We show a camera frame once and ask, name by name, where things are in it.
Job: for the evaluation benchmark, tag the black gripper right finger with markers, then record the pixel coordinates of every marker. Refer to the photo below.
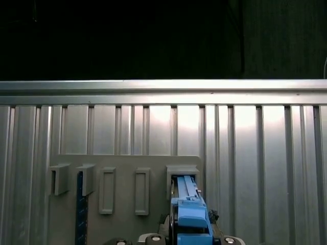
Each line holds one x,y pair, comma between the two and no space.
230,241

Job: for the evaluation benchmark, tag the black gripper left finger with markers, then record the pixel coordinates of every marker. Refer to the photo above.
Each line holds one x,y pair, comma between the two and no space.
153,240

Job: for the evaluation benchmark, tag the hard disk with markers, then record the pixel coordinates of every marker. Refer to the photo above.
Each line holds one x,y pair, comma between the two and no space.
191,219

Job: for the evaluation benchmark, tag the grey parts rack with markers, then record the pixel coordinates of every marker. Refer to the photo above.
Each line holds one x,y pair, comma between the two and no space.
122,178

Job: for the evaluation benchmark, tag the dark blue RAM stick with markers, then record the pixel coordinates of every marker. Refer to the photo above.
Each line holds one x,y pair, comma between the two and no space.
81,209

